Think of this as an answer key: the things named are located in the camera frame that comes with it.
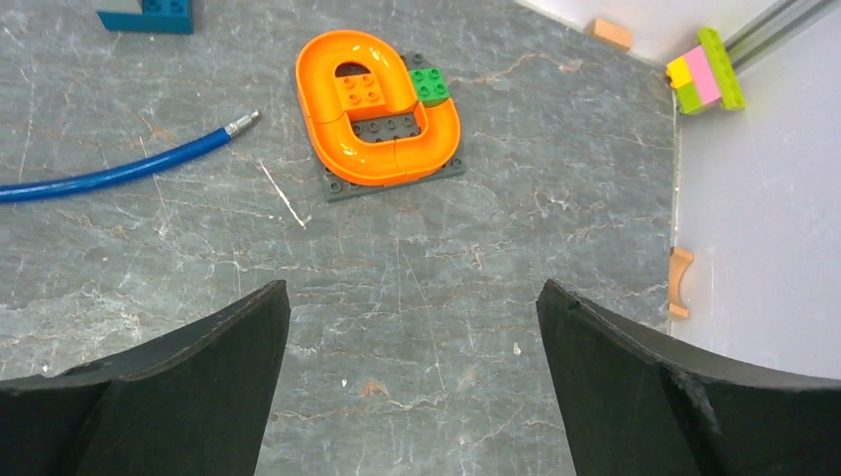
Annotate stacked coloured toy bricks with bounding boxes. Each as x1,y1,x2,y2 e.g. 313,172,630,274
665,27,746,115

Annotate curved wooden block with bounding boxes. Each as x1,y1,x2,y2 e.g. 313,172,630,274
667,246,694,320

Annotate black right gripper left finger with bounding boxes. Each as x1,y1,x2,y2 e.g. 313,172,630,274
1,280,291,475

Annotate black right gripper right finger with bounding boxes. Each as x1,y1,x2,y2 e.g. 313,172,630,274
537,280,840,475

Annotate green toy brick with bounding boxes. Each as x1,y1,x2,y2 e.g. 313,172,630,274
409,67,450,108

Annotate orange letter e block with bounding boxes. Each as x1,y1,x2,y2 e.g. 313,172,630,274
295,30,461,187

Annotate blue toy brick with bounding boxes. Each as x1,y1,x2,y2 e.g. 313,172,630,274
93,0,194,35

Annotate blue cable lock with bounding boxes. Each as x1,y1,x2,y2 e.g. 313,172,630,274
1,110,261,203

